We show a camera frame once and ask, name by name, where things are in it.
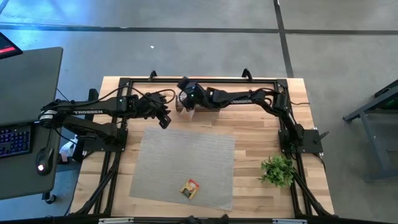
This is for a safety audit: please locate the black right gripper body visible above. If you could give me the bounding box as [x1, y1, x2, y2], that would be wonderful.
[177, 76, 218, 111]

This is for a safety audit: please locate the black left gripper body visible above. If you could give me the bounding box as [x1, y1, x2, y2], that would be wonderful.
[133, 91, 173, 130]

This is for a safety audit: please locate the white orange tea packet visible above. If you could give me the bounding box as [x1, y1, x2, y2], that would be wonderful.
[179, 108, 196, 123]

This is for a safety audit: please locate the red yellow tea packet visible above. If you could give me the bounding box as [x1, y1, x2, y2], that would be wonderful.
[179, 178, 201, 200]

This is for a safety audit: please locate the wooden three-compartment tea box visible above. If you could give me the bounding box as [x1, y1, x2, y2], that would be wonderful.
[175, 94, 222, 113]

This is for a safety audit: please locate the grey woven placemat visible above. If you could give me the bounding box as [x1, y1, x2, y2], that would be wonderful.
[128, 126, 236, 212]

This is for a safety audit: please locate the green potted plant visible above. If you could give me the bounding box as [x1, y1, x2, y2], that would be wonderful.
[257, 154, 297, 189]

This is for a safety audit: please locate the black computer mouse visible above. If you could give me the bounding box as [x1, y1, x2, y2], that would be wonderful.
[35, 146, 55, 176]

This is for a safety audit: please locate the dark grey desk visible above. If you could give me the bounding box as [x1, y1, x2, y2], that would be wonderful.
[0, 46, 64, 202]

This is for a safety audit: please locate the backlit keyboard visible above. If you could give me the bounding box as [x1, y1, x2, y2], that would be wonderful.
[0, 123, 32, 160]

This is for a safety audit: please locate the black screen red display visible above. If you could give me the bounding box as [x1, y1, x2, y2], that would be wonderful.
[0, 31, 24, 60]

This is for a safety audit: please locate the black aluminium table frame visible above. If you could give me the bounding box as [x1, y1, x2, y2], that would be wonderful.
[68, 68, 336, 218]

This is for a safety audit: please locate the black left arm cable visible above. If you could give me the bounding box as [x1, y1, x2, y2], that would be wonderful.
[55, 85, 177, 108]

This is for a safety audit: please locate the grey metal table frame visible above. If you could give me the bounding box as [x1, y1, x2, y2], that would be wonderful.
[342, 78, 398, 183]

